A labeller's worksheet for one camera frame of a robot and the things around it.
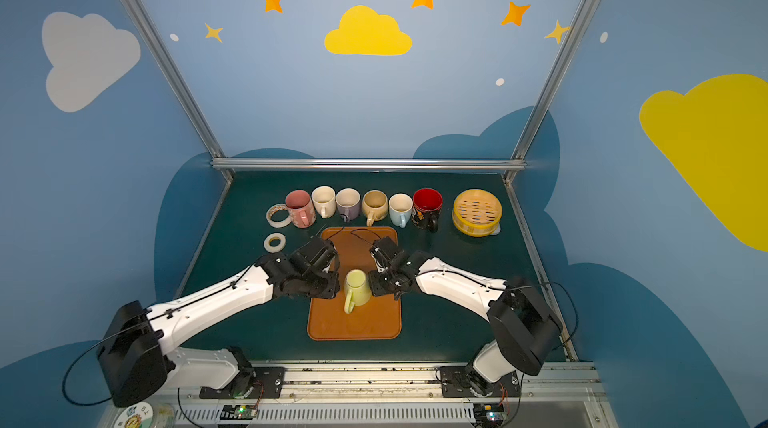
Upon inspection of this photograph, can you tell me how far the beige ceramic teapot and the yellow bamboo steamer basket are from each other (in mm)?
254

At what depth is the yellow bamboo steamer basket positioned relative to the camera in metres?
1.01

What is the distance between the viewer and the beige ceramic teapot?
3.39 ft
